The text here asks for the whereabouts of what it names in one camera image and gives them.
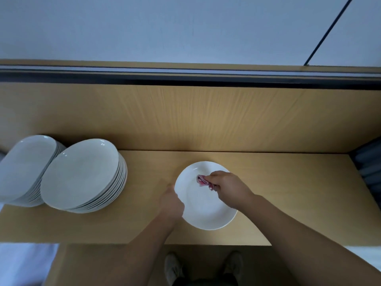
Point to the black wall rail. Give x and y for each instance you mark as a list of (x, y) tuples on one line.
[(178, 78)]

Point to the person's left forearm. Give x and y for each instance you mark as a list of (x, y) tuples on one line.
[(140, 259)]

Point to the white bed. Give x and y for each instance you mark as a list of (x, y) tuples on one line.
[(27, 262)]

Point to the person's left hand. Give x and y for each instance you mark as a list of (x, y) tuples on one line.
[(171, 206)]

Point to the pile of white oblong plates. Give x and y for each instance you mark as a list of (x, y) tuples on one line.
[(24, 166)]

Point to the grey curtain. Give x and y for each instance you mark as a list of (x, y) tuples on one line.
[(369, 172)]

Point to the person's right forearm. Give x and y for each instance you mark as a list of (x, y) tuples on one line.
[(315, 247)]

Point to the person's right hand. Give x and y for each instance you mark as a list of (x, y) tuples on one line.
[(232, 188)]

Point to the pile of white round plates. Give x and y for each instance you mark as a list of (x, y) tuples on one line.
[(80, 172)]

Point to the white glossy round plate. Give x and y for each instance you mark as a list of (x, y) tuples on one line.
[(205, 211)]

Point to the pink cleaning cloth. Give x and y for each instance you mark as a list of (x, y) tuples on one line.
[(202, 180)]

